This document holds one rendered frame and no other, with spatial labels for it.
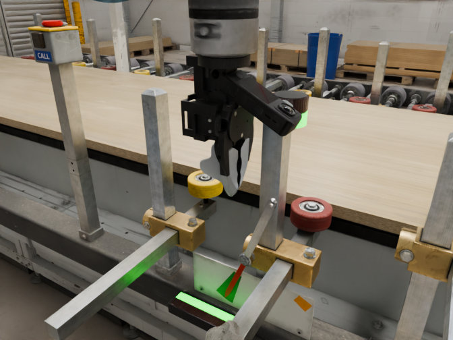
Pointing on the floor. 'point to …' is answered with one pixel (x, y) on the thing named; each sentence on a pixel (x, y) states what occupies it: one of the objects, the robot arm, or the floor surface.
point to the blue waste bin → (327, 54)
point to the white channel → (118, 30)
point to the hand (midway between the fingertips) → (236, 189)
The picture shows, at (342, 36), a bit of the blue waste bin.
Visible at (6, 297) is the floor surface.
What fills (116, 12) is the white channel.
